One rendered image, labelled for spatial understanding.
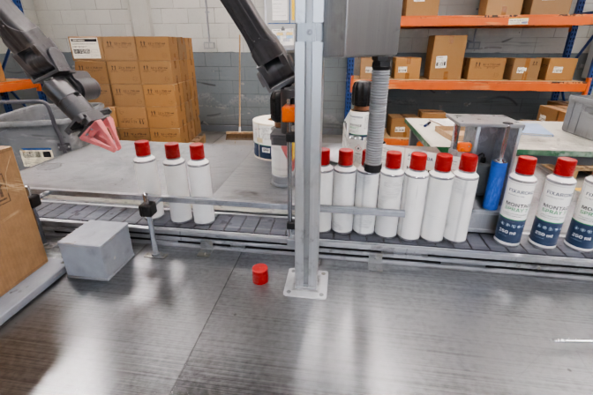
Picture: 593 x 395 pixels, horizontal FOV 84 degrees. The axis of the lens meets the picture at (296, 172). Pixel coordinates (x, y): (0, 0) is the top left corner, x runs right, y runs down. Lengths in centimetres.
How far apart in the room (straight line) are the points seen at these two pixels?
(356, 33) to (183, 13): 509
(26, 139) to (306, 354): 278
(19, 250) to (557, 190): 111
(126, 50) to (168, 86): 55
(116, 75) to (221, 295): 378
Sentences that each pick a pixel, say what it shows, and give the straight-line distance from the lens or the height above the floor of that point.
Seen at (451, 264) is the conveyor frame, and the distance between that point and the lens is 85.
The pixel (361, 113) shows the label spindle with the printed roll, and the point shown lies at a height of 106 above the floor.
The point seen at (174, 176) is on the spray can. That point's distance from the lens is 84.
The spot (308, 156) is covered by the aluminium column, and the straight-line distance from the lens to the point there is 59.
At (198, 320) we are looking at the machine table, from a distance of 69.
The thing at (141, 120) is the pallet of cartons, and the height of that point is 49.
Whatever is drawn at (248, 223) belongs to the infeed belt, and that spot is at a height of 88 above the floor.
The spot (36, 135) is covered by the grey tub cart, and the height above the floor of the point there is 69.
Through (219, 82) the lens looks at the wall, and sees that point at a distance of 542.
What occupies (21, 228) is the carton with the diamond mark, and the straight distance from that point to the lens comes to 88.
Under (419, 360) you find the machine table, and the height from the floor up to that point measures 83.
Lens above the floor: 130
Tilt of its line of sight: 21 degrees down
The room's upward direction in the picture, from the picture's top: straight up
